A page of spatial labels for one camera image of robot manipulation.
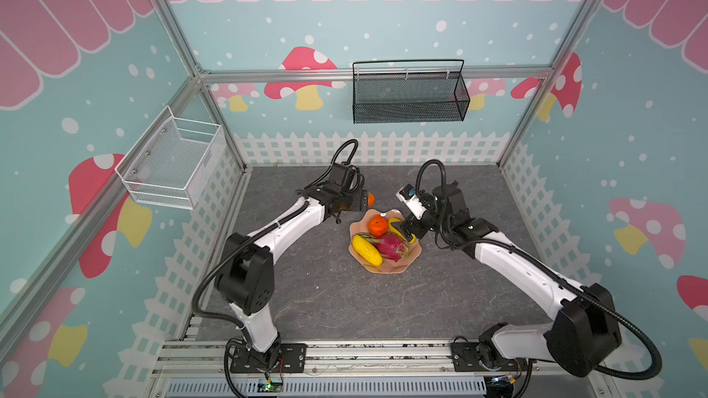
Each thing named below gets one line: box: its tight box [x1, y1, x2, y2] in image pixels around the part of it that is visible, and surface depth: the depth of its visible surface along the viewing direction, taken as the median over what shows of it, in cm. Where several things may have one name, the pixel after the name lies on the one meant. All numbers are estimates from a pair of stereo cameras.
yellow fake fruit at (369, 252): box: [352, 234, 383, 267], surface depth 89 cm
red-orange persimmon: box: [367, 215, 389, 237], surface depth 95 cm
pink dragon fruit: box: [357, 232, 409, 263], surface depth 89 cm
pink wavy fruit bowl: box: [348, 209, 423, 274], surface depth 91 cm
